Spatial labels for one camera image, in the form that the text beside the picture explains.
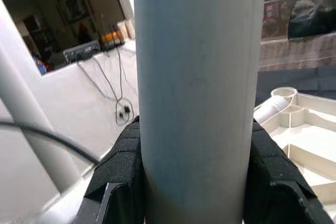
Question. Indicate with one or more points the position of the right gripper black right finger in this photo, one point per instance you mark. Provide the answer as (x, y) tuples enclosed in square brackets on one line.
[(270, 182)]

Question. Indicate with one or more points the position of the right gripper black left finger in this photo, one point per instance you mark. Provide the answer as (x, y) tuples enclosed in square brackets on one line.
[(118, 176)]

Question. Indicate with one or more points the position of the white plastic table top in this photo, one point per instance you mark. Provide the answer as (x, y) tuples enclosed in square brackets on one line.
[(309, 155)]

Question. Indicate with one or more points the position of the beige patterned cloth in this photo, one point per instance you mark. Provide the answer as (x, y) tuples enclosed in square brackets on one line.
[(296, 51)]

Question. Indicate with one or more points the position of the shiny black plastic bag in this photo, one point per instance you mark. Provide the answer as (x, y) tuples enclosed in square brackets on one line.
[(315, 11)]

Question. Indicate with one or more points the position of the dark framed picture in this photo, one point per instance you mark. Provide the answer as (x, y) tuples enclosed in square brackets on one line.
[(72, 6)]

